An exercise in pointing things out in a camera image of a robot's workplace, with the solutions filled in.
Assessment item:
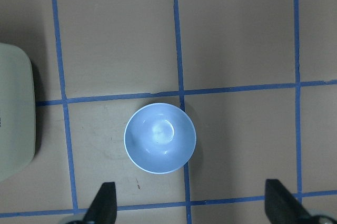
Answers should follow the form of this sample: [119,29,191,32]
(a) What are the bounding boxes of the blue bowl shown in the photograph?
[124,103,196,174]

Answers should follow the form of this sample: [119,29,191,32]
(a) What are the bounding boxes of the white plastic container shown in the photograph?
[1,43,36,181]

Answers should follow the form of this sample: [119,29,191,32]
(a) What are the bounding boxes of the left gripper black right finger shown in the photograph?
[264,179,312,224]

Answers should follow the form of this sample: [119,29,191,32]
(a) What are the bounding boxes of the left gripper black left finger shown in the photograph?
[82,182,117,224]

